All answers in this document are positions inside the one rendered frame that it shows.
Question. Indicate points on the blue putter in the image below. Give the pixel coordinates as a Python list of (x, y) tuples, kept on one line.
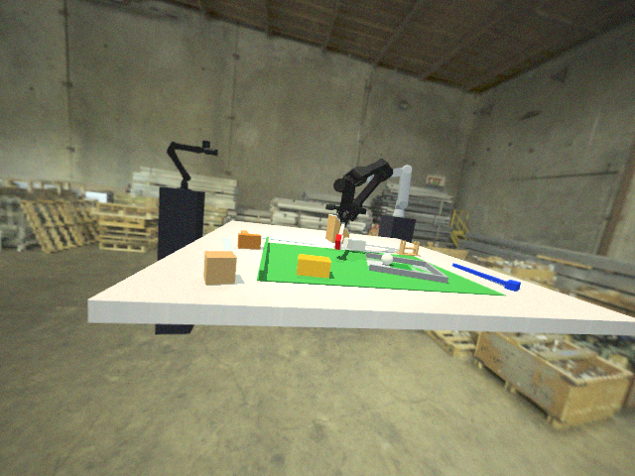
[(509, 285)]

